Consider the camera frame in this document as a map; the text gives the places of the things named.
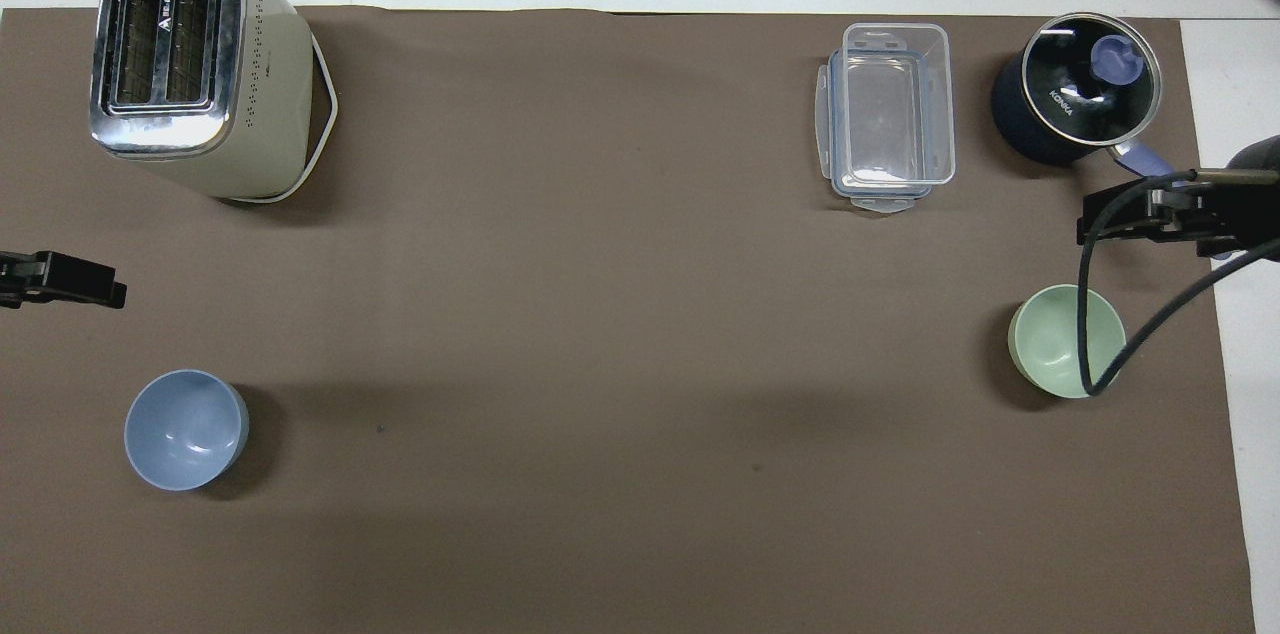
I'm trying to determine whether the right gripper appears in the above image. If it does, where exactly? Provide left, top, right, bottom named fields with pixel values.
left=1194, top=134, right=1280, bottom=262

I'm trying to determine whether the green bowl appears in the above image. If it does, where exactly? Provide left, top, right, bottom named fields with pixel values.
left=1006, top=283, right=1129, bottom=401

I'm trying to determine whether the blue bowl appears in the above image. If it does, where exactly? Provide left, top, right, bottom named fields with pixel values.
left=123, top=369, right=251, bottom=493

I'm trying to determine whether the glass pot lid purple knob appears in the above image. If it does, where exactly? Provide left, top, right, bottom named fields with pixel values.
left=1021, top=12, right=1165, bottom=148

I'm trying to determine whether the dark blue pot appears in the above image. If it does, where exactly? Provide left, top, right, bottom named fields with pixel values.
left=991, top=12, right=1173, bottom=179

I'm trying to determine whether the clear plastic food container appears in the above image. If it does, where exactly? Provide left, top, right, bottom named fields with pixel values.
left=832, top=22, right=957, bottom=191

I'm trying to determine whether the cream and chrome toaster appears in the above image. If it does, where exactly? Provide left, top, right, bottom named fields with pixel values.
left=89, top=0, right=340, bottom=206

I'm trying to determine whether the black cable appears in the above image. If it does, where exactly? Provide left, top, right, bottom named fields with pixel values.
left=1075, top=169, right=1280, bottom=398

